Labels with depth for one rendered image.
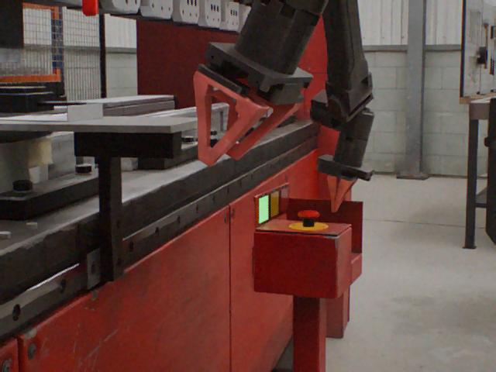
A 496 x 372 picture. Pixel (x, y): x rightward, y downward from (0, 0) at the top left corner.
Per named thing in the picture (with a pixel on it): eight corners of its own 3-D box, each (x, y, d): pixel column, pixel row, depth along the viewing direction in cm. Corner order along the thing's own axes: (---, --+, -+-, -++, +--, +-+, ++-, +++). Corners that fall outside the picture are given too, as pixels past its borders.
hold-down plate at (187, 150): (163, 170, 164) (163, 154, 164) (137, 169, 165) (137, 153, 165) (205, 154, 193) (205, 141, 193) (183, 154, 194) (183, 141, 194)
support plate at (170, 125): (170, 133, 106) (170, 125, 105) (-19, 130, 111) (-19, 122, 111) (209, 124, 123) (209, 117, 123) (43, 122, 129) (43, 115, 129)
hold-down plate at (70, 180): (25, 220, 110) (23, 198, 109) (-13, 218, 111) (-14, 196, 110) (111, 188, 139) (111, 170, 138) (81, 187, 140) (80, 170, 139)
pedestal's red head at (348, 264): (336, 300, 150) (338, 201, 148) (253, 292, 156) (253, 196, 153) (362, 274, 169) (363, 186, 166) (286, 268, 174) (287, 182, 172)
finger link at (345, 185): (315, 201, 169) (327, 156, 167) (349, 212, 167) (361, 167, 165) (305, 207, 163) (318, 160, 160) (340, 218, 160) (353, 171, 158)
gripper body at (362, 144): (324, 163, 167) (333, 126, 165) (373, 177, 164) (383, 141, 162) (315, 167, 161) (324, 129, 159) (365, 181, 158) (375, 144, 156)
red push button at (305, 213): (315, 232, 154) (315, 212, 153) (294, 231, 155) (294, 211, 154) (322, 229, 157) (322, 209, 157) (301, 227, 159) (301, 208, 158)
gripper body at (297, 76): (198, 62, 70) (234, -22, 68) (249, 62, 79) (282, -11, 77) (262, 98, 68) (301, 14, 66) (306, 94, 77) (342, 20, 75)
